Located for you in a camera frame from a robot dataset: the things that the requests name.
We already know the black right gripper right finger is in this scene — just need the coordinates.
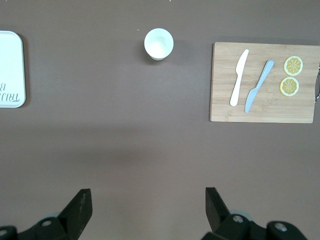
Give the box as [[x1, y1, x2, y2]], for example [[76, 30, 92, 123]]
[[201, 186, 308, 240]]

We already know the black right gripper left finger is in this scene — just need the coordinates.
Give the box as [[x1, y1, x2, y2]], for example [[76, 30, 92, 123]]
[[0, 188, 93, 240]]

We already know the white tray with bear print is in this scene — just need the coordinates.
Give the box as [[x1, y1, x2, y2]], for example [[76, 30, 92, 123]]
[[0, 30, 27, 109]]

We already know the grey plastic knife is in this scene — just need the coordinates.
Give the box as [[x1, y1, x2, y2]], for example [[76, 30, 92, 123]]
[[244, 59, 275, 114]]

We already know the white plastic cup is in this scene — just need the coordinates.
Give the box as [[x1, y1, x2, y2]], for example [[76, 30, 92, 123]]
[[143, 27, 175, 62]]

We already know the white plastic knife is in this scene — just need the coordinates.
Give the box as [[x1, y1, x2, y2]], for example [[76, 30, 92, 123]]
[[229, 48, 250, 107]]

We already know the bamboo cutting board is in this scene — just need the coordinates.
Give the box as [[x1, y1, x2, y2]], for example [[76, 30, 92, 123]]
[[209, 41, 320, 124]]

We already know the yellow lemon slice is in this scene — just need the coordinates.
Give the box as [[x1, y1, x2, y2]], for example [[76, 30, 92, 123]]
[[283, 55, 304, 77], [279, 76, 300, 97]]

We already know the brown table cover mat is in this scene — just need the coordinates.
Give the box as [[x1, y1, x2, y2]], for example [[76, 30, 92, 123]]
[[0, 0, 320, 240]]

